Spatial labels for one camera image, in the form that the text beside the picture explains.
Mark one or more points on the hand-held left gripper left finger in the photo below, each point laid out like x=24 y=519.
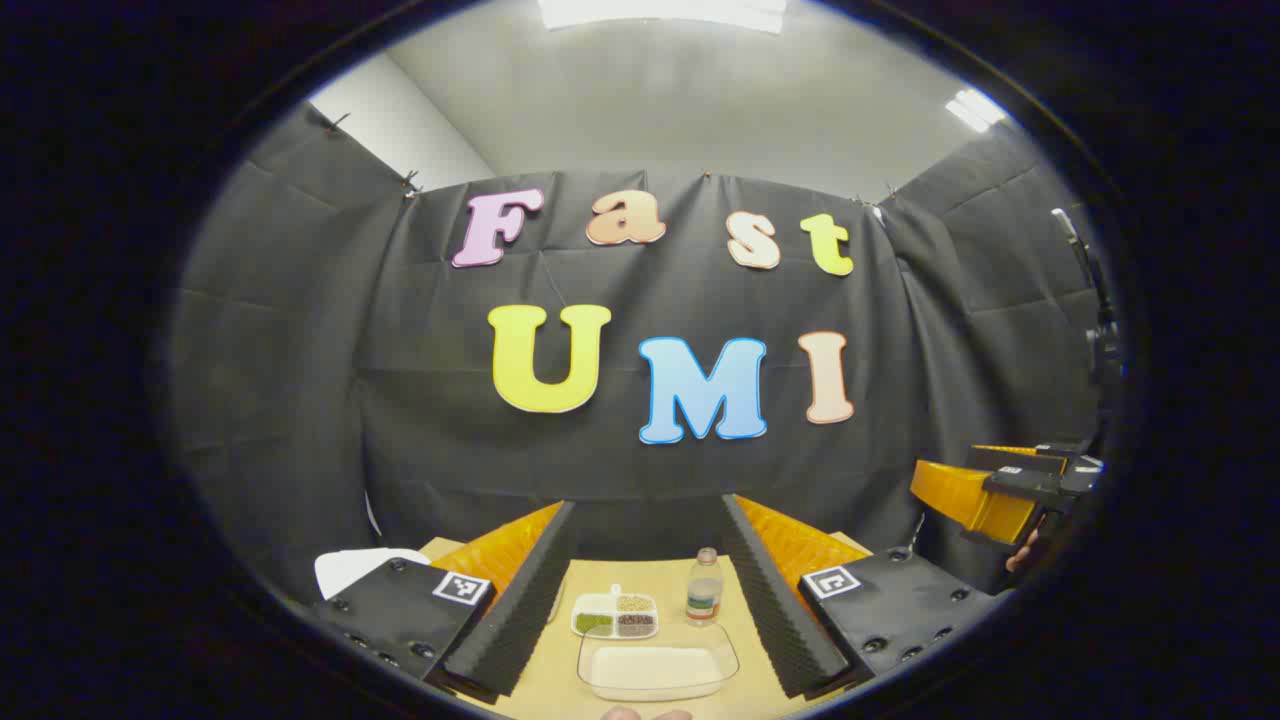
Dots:
x=520 y=610

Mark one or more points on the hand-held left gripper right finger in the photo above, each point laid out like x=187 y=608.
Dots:
x=775 y=610

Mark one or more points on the clear plastic water bottle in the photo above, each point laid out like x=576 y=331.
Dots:
x=704 y=595

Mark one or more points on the black backdrop cloth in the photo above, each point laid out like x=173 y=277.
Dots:
x=300 y=400

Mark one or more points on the white rice cooker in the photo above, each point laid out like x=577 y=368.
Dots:
x=365 y=568

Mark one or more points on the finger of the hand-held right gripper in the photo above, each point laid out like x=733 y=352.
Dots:
x=1020 y=457
x=975 y=500

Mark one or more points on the white divided dish with beans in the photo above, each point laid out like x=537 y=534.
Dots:
x=615 y=605

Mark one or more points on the clear container of white rice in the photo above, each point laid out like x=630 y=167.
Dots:
x=655 y=668

